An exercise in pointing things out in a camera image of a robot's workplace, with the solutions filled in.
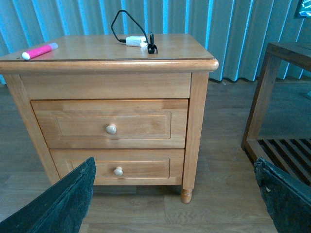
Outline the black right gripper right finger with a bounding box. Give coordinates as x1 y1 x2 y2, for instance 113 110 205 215
254 158 311 233

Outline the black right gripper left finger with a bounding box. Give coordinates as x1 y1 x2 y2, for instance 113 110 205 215
0 157 96 233

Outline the wooden drawer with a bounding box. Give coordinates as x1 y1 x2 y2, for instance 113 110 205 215
50 149 184 181
32 99 188 149

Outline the pink marker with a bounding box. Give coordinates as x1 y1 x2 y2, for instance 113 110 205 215
22 42 59 60

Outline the dark wooden side table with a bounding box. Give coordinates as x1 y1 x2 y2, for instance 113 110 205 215
241 42 311 185

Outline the light wooden nightstand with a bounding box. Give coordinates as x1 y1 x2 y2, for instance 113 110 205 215
0 34 219 203

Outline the pale blue curtain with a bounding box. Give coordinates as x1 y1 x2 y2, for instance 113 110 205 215
0 0 311 81

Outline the white charger adapter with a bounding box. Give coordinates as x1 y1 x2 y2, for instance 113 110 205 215
125 36 148 48

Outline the black usb cable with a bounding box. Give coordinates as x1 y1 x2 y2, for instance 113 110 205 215
111 9 158 55

